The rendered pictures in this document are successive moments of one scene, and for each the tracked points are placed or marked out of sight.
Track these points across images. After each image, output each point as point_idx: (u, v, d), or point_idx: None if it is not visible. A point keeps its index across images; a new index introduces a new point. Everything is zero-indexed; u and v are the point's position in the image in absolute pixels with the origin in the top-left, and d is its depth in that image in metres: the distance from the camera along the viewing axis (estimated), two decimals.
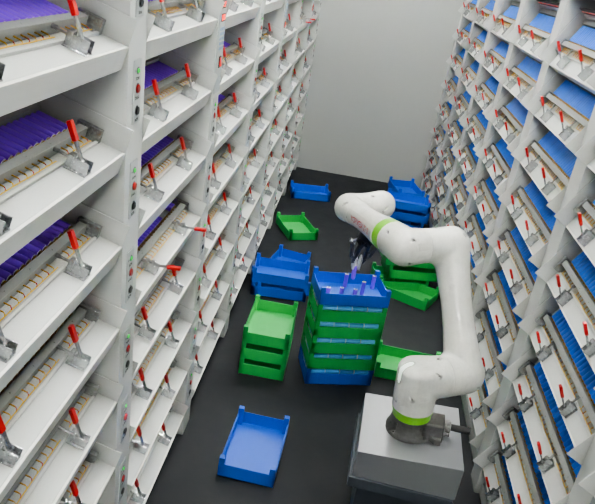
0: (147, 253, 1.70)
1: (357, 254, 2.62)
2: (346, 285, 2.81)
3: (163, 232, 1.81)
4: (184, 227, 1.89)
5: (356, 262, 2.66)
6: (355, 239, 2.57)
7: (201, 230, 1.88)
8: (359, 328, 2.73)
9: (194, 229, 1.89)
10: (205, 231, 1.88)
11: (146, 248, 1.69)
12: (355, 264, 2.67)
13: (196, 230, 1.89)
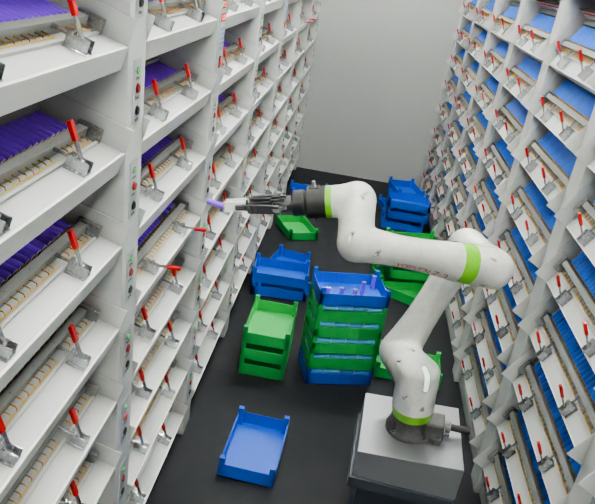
0: (147, 253, 1.70)
1: (258, 198, 1.85)
2: (211, 199, 1.85)
3: (163, 232, 1.81)
4: (184, 227, 1.89)
5: (241, 199, 1.85)
6: None
7: (201, 230, 1.88)
8: (359, 328, 2.73)
9: (194, 229, 1.89)
10: (205, 231, 1.88)
11: (146, 248, 1.69)
12: (237, 199, 1.86)
13: (196, 230, 1.89)
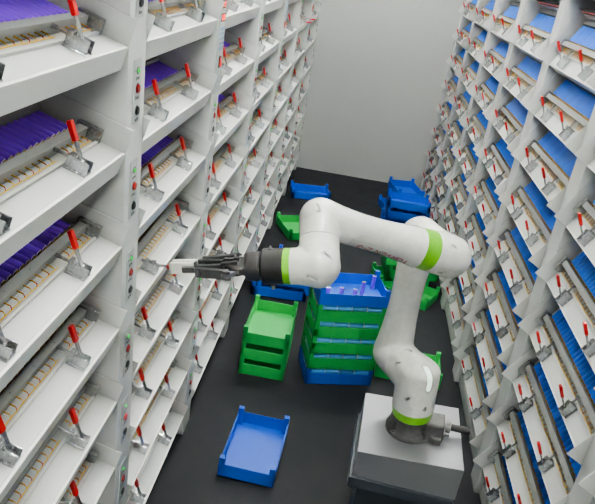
0: (142, 250, 1.70)
1: None
2: None
3: (157, 229, 1.81)
4: (180, 225, 1.89)
5: (189, 272, 1.64)
6: (231, 271, 1.58)
7: (176, 208, 1.86)
8: (359, 328, 2.73)
9: (178, 215, 1.87)
10: (176, 204, 1.86)
11: (141, 245, 1.69)
12: (184, 272, 1.64)
13: (179, 213, 1.87)
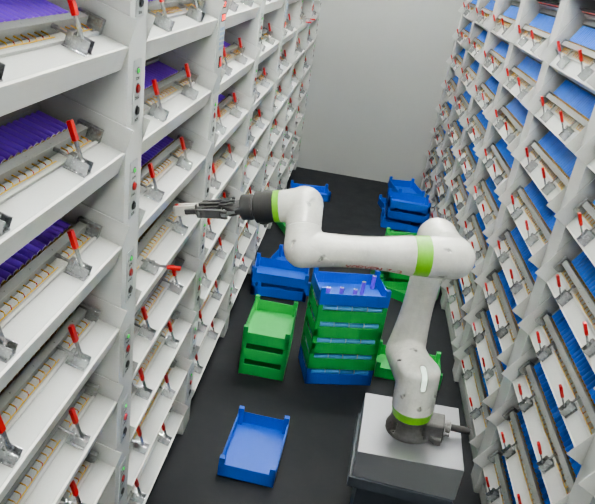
0: (142, 250, 1.70)
1: None
2: None
3: (157, 229, 1.81)
4: (180, 225, 1.89)
5: (191, 214, 1.87)
6: (228, 211, 1.81)
7: None
8: (359, 328, 2.73)
9: (178, 215, 1.87)
10: (176, 204, 1.86)
11: (141, 245, 1.69)
12: (187, 214, 1.87)
13: None
